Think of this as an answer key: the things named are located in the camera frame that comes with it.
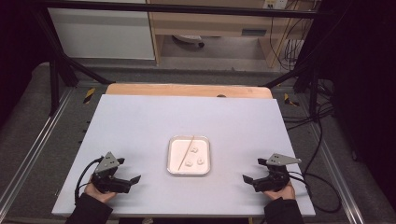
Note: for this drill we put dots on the black metal crossbar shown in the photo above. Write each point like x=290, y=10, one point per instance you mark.
x=186, y=8

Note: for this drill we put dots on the dark curtain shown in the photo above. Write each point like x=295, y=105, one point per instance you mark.
x=15, y=56
x=367, y=93

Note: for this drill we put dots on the person's left hand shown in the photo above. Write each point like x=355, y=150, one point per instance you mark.
x=98, y=195

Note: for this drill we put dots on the white wall socket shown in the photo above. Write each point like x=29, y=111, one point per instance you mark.
x=275, y=3

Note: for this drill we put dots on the black metal stand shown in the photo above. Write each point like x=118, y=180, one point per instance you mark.
x=54, y=81
x=313, y=87

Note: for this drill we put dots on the aluminium rail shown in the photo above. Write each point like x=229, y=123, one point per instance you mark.
x=34, y=149
x=339, y=174

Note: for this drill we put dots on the white board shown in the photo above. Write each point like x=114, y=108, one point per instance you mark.
x=140, y=124

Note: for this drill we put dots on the person's right hand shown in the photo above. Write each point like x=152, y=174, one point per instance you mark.
x=283, y=195

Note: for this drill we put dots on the white cabinet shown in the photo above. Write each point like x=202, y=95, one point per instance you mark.
x=99, y=34

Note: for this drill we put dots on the wooden table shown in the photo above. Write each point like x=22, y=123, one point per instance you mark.
x=186, y=90

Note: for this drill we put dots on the thin wooden skewer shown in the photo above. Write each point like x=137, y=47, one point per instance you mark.
x=186, y=152

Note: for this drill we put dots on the yellow black tape strip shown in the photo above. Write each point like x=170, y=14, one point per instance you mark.
x=89, y=95
x=291, y=100

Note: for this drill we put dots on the wooden desk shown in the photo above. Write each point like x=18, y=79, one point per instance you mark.
x=211, y=23

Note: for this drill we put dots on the small white food piece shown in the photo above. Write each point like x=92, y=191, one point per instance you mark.
x=194, y=149
x=200, y=161
x=188, y=163

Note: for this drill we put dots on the square metal tray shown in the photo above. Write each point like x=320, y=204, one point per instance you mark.
x=177, y=146

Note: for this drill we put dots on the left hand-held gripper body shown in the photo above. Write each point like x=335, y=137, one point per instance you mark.
x=107, y=182

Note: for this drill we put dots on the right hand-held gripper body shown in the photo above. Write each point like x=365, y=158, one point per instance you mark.
x=275, y=180

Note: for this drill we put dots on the white chair base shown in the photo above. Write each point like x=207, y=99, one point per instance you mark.
x=188, y=39

